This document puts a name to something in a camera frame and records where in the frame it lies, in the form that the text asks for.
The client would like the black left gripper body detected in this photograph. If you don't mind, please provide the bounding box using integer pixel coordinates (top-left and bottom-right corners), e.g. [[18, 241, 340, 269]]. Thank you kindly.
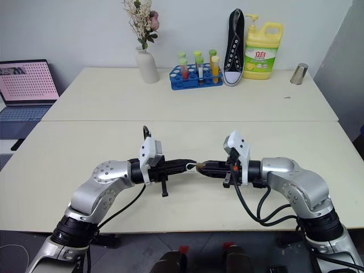
[[147, 155, 172, 198]]

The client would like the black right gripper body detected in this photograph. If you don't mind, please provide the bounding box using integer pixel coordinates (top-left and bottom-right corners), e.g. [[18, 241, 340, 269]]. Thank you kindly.
[[222, 148, 243, 189]]

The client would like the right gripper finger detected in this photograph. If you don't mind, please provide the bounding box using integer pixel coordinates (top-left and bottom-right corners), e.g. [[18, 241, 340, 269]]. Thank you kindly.
[[202, 160, 228, 169], [198, 167, 228, 179]]

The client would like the blue test tube rack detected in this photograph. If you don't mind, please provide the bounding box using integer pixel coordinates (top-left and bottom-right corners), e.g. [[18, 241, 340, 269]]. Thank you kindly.
[[169, 63, 225, 91]]

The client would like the black table foot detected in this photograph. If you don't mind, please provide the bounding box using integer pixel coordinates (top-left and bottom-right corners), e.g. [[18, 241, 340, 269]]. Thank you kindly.
[[276, 230, 301, 249], [91, 233, 122, 250]]

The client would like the dark rounded shape, red top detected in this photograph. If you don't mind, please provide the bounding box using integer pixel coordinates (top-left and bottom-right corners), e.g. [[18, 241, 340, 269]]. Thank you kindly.
[[155, 246, 189, 273], [222, 241, 253, 273]]

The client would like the green-capped tube, red liquid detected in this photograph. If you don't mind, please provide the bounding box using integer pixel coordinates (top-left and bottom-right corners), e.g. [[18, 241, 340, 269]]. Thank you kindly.
[[179, 58, 189, 81]]

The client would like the green-capped tube, white label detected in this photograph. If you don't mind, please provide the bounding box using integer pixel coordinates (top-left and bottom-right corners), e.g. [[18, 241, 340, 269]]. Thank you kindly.
[[196, 57, 205, 86]]

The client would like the yellow-capped tube, orange liquid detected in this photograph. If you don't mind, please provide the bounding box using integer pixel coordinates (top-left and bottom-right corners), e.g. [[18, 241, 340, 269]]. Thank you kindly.
[[210, 55, 221, 85]]

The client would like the white ceramic vase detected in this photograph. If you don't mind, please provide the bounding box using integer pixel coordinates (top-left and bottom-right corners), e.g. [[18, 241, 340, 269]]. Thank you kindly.
[[135, 46, 160, 84]]

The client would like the green-capped tube, orange liquid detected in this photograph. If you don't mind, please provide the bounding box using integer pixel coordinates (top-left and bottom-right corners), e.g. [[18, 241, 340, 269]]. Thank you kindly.
[[208, 49, 218, 71]]

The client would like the black canvas sneaker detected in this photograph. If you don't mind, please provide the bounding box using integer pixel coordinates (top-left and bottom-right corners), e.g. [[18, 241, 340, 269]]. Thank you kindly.
[[222, 8, 246, 87]]

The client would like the steel cup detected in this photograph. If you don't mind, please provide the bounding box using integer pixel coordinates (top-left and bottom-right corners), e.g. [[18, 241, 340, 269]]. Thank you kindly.
[[289, 63, 309, 85]]

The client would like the yellow detergent pump bottle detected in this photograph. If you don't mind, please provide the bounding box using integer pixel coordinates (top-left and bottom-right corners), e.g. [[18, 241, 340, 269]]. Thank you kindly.
[[242, 13, 284, 81]]

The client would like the flat black object beside laptop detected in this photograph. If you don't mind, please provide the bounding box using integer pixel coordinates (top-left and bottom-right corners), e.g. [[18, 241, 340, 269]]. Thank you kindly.
[[10, 138, 26, 151]]

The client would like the dried flower bouquet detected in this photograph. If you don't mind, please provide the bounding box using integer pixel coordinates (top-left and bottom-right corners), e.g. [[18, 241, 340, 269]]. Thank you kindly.
[[122, 0, 160, 51]]

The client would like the open laptop with pink screen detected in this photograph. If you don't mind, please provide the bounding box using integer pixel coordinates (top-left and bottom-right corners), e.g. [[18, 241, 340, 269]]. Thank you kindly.
[[0, 59, 60, 140]]

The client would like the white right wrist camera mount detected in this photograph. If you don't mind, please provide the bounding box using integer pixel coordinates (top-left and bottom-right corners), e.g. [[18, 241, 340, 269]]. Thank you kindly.
[[222, 130, 251, 186]]

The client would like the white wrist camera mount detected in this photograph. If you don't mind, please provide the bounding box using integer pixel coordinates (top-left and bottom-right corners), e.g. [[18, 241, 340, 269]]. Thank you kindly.
[[222, 130, 251, 186], [138, 137, 165, 186]]

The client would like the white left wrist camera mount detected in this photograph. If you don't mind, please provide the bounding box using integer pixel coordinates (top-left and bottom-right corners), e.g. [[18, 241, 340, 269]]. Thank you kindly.
[[138, 137, 165, 186]]

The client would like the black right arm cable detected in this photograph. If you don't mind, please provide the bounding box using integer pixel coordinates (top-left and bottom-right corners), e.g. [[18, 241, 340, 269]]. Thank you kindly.
[[232, 167, 364, 270]]

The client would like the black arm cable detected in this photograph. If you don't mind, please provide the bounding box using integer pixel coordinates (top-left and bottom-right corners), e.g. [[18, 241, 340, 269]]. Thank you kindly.
[[232, 167, 364, 270], [85, 125, 152, 273]]

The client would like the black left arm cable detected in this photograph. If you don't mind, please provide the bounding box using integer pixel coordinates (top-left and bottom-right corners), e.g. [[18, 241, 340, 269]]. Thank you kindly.
[[85, 125, 152, 273]]

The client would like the thin white floor cable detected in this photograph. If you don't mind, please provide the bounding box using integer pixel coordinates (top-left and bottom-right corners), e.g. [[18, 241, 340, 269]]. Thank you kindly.
[[0, 243, 31, 268]]

